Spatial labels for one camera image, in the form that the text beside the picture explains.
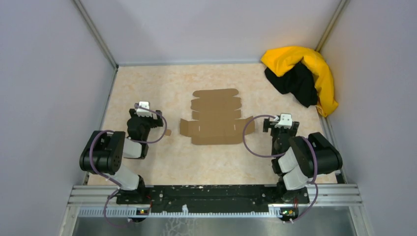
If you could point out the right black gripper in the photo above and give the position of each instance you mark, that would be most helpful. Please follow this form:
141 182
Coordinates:
268 124

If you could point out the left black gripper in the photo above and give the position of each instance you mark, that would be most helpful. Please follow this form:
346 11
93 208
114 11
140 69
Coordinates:
155 122

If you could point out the brown cardboard box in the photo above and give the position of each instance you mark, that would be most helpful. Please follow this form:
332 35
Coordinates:
216 118

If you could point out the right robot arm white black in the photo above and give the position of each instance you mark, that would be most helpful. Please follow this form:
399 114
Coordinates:
297 160

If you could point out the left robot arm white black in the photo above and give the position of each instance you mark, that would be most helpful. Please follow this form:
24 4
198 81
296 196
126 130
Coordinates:
105 150

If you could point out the black cloth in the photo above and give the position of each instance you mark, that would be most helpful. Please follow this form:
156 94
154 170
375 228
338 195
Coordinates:
298 81

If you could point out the yellow cloth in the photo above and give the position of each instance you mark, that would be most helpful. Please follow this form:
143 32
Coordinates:
282 60

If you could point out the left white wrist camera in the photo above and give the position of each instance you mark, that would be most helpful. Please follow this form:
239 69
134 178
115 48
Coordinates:
142 109

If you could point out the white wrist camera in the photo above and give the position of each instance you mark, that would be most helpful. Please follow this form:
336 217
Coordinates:
142 109
284 120

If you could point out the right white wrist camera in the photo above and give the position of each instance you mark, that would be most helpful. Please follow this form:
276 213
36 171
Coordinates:
284 120

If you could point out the aluminium front rail frame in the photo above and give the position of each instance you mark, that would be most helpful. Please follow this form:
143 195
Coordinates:
333 210

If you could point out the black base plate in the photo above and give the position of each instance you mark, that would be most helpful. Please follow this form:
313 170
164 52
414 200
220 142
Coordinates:
215 198

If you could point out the right corner aluminium post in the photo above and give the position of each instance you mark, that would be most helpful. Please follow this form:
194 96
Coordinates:
332 23

